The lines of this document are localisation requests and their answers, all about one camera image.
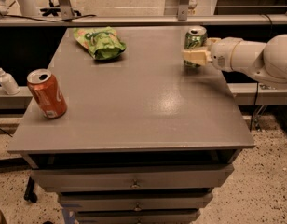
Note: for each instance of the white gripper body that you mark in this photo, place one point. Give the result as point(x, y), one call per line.
point(220, 54)

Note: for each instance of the green soda can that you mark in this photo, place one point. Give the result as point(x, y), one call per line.
point(195, 37)

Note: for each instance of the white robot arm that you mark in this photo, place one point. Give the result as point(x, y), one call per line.
point(263, 62)

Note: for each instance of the red coke can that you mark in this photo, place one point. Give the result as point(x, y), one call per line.
point(45, 89)

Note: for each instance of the green chip bag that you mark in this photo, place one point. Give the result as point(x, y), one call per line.
point(101, 43)

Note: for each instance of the grey drawer cabinet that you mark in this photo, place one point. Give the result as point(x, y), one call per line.
point(144, 109)

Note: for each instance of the top grey drawer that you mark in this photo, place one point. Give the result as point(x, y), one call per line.
point(136, 178)

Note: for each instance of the grey drawer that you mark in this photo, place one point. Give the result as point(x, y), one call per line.
point(136, 178)
point(184, 216)
point(135, 200)

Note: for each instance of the bottom grey drawer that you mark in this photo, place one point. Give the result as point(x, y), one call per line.
point(184, 216)

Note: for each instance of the middle grey drawer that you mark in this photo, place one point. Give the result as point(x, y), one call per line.
point(135, 200)

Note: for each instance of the white pump bottle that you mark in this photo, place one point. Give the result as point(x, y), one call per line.
point(8, 83)

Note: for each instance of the grey metal rail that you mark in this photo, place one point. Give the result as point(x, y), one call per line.
point(275, 19)

